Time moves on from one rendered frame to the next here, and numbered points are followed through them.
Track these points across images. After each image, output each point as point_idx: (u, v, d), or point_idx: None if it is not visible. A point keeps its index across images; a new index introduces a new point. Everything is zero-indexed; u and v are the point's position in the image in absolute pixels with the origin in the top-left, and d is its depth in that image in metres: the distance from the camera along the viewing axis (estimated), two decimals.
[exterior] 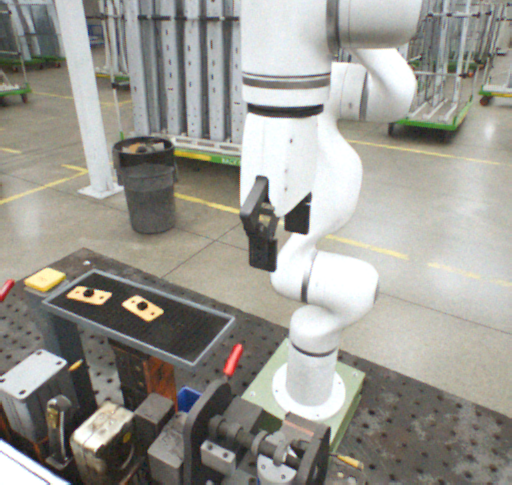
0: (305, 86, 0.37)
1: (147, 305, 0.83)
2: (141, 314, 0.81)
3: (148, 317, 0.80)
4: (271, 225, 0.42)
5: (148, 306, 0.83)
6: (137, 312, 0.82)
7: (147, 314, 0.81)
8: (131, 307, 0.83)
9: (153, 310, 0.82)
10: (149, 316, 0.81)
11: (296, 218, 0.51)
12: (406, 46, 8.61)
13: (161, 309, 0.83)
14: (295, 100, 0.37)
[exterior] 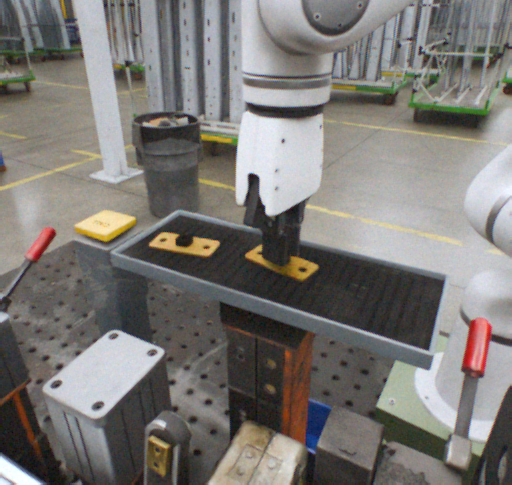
0: (297, 86, 0.37)
1: (289, 257, 0.49)
2: (284, 270, 0.48)
3: (298, 275, 0.47)
4: (277, 225, 0.44)
5: (290, 259, 0.50)
6: (276, 268, 0.48)
7: (294, 271, 0.48)
8: (262, 260, 0.50)
9: (300, 264, 0.49)
10: (300, 274, 0.47)
11: (286, 238, 0.49)
12: (425, 33, 8.27)
13: (314, 263, 0.49)
14: (286, 100, 0.37)
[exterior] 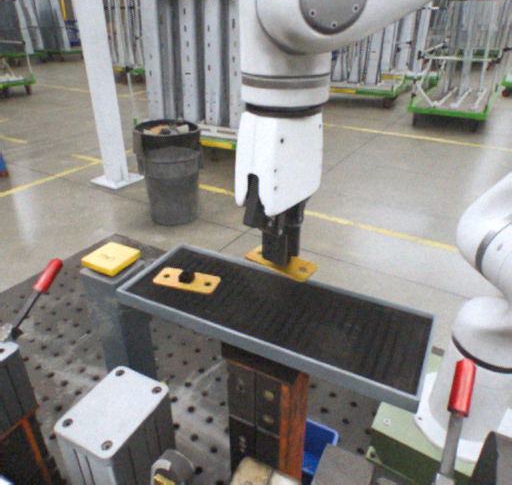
0: (295, 86, 0.37)
1: (289, 257, 0.49)
2: (284, 270, 0.48)
3: (299, 275, 0.47)
4: (276, 225, 0.44)
5: (291, 259, 0.50)
6: (276, 268, 0.48)
7: (294, 271, 0.48)
8: (262, 260, 0.50)
9: (300, 264, 0.49)
10: (300, 274, 0.47)
11: (286, 238, 0.49)
12: (424, 36, 8.30)
13: (314, 263, 0.49)
14: (285, 100, 0.37)
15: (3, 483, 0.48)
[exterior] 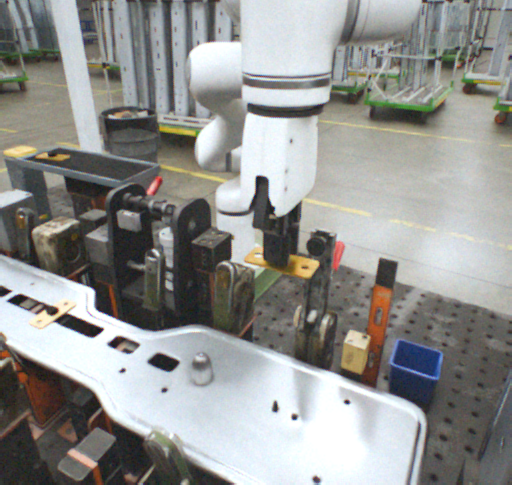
0: (305, 86, 0.37)
1: (289, 256, 0.50)
2: (287, 269, 0.48)
3: (303, 273, 0.47)
4: (282, 226, 0.44)
5: (290, 258, 0.50)
6: (279, 268, 0.48)
7: (297, 269, 0.48)
8: (262, 262, 0.49)
9: (301, 262, 0.49)
10: (304, 272, 0.47)
11: None
12: None
13: (313, 260, 0.50)
14: (295, 100, 0.37)
15: None
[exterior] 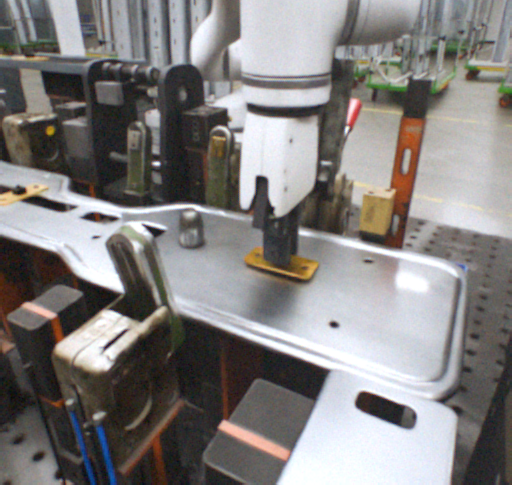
0: (305, 86, 0.37)
1: (289, 256, 0.50)
2: (287, 270, 0.48)
3: (303, 273, 0.47)
4: (282, 226, 0.44)
5: (290, 258, 0.50)
6: (279, 268, 0.48)
7: (297, 270, 0.48)
8: (262, 262, 0.49)
9: (301, 262, 0.49)
10: (304, 272, 0.47)
11: None
12: None
13: (313, 260, 0.50)
14: (295, 100, 0.37)
15: None
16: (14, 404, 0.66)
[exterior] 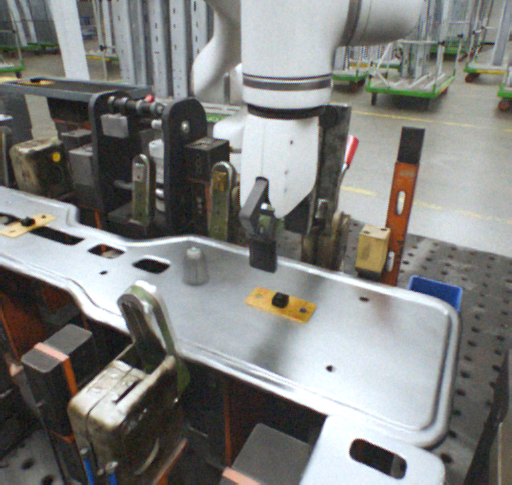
0: (305, 88, 0.36)
1: (288, 298, 0.52)
2: (286, 313, 0.50)
3: (301, 316, 0.50)
4: (271, 226, 0.42)
5: (289, 300, 0.52)
6: (278, 311, 0.51)
7: (296, 313, 0.50)
8: (262, 304, 0.52)
9: (299, 304, 0.52)
10: (302, 315, 0.50)
11: (296, 218, 0.51)
12: None
13: (311, 302, 0.52)
14: (295, 102, 0.37)
15: None
16: (23, 429, 0.69)
